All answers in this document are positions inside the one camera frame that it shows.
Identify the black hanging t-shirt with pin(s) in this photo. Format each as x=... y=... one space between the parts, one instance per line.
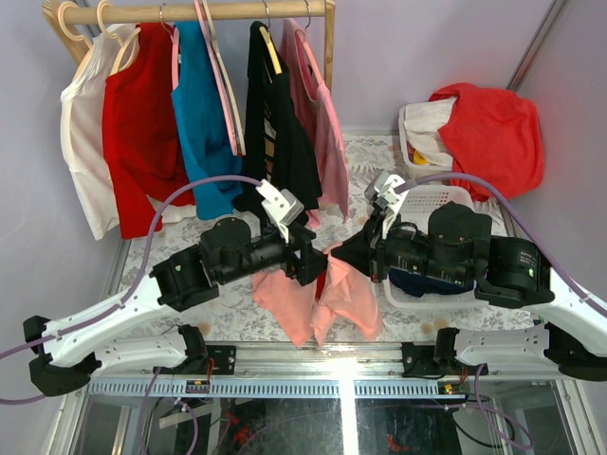
x=278 y=148

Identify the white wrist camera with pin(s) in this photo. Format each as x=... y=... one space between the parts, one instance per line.
x=382 y=194
x=282 y=207

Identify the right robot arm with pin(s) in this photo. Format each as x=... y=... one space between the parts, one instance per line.
x=517 y=275

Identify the pink hanger with blue shirt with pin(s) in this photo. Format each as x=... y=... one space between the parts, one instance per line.
x=175 y=55

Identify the white hanging t-shirt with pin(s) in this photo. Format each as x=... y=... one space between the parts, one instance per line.
x=80 y=131

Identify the pink hanging t-shirt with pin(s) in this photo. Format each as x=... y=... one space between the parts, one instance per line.
x=321 y=123

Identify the yellow object in basket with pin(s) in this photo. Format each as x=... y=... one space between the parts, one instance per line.
x=419 y=159

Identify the grey slotted cable duct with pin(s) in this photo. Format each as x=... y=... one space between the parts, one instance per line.
x=272 y=388

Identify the beige empty hanger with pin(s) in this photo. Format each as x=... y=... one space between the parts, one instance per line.
x=235 y=122

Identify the small white laundry basket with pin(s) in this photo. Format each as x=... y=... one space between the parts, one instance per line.
x=414 y=170

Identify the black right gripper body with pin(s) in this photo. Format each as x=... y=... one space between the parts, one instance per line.
x=377 y=256

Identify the beige hanger far left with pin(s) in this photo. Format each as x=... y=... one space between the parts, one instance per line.
x=74 y=38

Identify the yellow hanger with black shirt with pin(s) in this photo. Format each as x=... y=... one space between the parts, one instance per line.
x=271 y=49

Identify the beige hanger with red shirt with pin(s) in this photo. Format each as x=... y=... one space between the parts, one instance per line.
x=118 y=38

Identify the blue hanging t-shirt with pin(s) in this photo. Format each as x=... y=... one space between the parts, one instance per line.
x=199 y=114

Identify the aluminium frame rail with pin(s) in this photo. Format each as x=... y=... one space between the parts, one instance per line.
x=313 y=358

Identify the salmon pink t-shirt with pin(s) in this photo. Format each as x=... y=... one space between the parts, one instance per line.
x=305 y=311

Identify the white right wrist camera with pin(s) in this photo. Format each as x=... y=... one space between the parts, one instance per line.
x=382 y=194

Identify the white garment in basket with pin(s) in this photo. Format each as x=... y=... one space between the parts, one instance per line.
x=422 y=122

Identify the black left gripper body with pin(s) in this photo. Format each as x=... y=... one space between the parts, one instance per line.
x=294 y=256

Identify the orange-red t-shirt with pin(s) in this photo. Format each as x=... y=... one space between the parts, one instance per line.
x=494 y=134

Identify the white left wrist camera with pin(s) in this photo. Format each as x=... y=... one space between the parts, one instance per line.
x=282 y=207

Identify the red hanging t-shirt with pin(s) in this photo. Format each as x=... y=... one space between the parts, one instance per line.
x=139 y=136

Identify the wooden clothes rack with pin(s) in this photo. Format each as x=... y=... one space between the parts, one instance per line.
x=86 y=16

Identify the white perforated plastic basket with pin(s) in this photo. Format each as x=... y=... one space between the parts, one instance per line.
x=439 y=235

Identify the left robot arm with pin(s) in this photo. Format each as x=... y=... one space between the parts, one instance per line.
x=225 y=253

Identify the navy blue folded garment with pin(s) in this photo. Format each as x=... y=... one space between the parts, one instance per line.
x=418 y=286

